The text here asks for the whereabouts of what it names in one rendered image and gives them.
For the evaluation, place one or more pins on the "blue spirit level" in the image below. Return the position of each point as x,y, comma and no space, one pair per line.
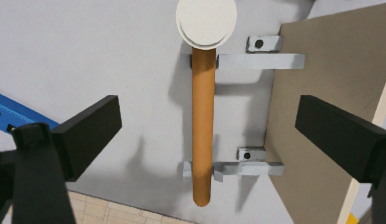
14,114

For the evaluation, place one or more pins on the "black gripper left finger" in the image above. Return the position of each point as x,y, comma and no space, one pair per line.
31,178

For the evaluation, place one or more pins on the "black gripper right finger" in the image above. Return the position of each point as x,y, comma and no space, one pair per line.
355,144

